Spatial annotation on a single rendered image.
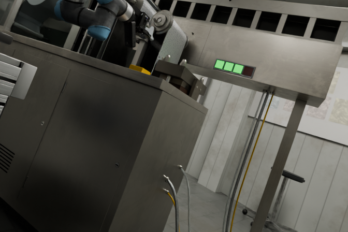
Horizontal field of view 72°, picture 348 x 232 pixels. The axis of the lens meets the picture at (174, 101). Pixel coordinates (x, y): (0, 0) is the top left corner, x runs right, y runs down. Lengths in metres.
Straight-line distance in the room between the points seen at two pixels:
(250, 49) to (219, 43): 0.20
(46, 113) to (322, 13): 1.56
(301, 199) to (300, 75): 2.20
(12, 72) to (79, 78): 0.56
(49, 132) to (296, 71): 1.31
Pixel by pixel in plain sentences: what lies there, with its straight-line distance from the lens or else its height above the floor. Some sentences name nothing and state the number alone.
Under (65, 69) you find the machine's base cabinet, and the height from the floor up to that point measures 0.80.
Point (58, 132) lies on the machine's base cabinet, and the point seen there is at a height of 0.52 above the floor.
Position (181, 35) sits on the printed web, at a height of 1.25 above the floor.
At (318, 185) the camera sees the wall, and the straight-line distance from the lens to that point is 3.41.
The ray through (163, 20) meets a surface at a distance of 1.38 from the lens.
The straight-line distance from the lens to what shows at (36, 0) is 2.04.
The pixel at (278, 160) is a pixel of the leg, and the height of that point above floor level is 0.76.
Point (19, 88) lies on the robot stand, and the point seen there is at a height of 0.71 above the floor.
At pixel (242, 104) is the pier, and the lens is 3.52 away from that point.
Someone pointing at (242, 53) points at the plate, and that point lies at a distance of 1.54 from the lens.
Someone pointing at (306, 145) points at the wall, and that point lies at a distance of 3.44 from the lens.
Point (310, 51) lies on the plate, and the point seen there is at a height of 1.38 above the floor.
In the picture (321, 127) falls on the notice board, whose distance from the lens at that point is 3.43.
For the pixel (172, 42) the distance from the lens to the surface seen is 1.42.
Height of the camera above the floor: 0.78
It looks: 3 degrees up
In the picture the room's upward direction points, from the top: 21 degrees clockwise
